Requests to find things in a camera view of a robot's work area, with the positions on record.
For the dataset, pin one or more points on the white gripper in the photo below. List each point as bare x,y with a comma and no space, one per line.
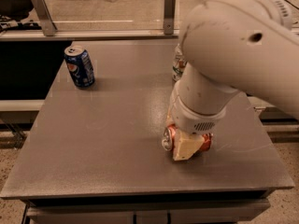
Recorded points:
193,121

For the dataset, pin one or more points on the crushed red coke can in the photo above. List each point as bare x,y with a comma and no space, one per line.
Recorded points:
171,140

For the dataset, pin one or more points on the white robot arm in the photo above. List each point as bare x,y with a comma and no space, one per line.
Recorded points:
230,46

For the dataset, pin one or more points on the white green soda can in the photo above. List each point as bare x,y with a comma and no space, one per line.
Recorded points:
178,64

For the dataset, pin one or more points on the blue pepsi can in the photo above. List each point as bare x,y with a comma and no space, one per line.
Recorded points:
79,65

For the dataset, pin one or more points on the grey cabinet under table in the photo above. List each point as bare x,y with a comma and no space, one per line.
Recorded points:
130,212

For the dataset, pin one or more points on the black chair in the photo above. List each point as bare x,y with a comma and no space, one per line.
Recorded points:
12,12

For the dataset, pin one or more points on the middle metal bracket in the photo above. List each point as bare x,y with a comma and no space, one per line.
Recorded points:
169,16

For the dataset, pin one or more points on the metal bracket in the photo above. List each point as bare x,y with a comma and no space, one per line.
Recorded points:
169,16
47,25

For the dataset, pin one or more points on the left metal bracket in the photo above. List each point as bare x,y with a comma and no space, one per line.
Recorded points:
47,25

